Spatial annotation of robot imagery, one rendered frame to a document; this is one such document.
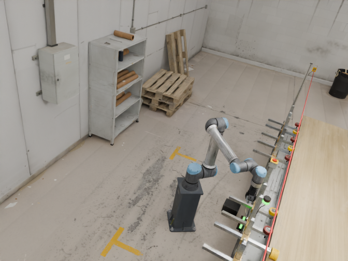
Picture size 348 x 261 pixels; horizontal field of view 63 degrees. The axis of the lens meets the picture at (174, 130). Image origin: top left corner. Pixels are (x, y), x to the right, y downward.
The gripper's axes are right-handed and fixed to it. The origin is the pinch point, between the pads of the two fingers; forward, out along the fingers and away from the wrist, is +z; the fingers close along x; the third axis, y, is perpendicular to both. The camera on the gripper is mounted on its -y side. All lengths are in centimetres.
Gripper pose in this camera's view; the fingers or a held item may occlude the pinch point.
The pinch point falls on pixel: (247, 202)
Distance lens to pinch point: 263.3
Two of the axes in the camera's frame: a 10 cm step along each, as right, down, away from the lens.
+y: 4.6, -4.1, 7.9
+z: -1.6, 8.3, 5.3
